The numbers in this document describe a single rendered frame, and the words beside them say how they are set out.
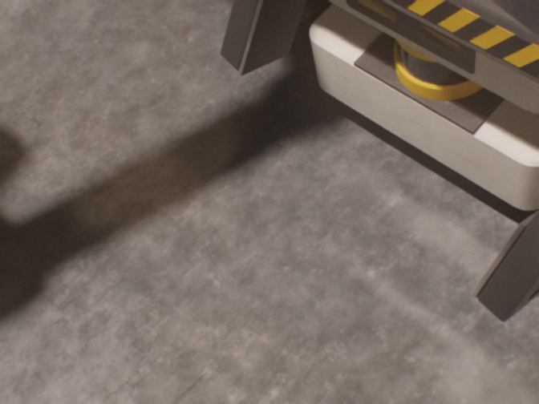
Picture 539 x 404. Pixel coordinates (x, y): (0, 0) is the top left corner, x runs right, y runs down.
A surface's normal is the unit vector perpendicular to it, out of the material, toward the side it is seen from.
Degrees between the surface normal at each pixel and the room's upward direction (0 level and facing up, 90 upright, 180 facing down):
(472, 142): 90
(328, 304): 0
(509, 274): 67
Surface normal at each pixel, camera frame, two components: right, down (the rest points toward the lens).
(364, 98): -0.66, 0.69
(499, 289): -0.72, 0.40
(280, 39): 0.65, 0.66
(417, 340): -0.16, -0.51
